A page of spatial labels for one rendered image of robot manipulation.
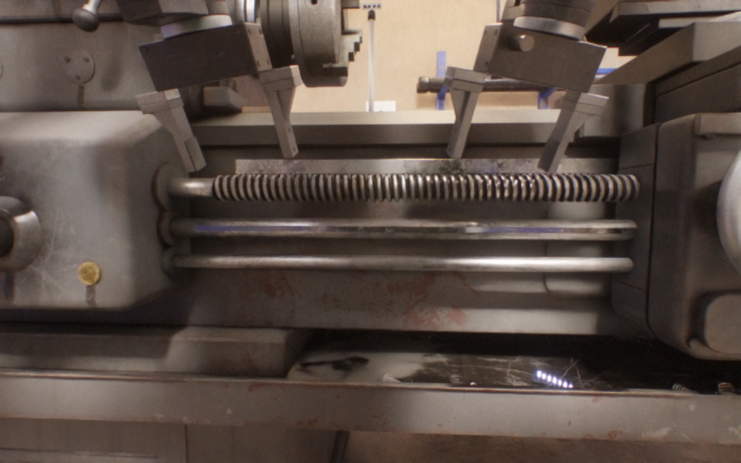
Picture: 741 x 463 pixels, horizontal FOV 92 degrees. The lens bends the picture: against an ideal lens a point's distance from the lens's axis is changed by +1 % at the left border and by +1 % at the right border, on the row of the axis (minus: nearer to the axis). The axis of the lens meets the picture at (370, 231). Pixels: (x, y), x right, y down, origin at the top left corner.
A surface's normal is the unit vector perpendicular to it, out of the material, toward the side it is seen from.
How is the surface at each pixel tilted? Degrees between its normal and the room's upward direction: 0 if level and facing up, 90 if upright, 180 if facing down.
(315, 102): 90
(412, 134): 90
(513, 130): 90
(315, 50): 135
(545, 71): 114
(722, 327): 90
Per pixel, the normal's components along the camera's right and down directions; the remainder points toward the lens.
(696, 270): -0.06, 0.07
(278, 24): -0.05, 0.43
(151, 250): 1.00, 0.00
